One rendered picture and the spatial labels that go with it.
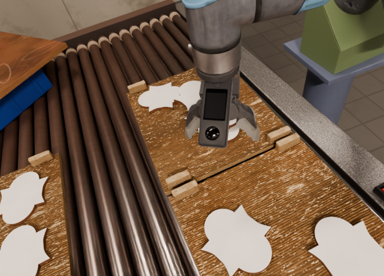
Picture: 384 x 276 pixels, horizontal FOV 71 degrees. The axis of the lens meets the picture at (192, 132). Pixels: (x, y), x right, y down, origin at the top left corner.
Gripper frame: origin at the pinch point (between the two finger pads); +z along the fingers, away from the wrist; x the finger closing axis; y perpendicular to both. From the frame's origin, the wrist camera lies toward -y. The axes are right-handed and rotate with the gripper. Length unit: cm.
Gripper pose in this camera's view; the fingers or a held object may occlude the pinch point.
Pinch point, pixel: (222, 142)
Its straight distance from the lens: 58.2
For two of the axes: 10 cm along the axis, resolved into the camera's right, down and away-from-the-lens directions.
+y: 1.3, -8.0, 5.8
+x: -9.8, -0.3, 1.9
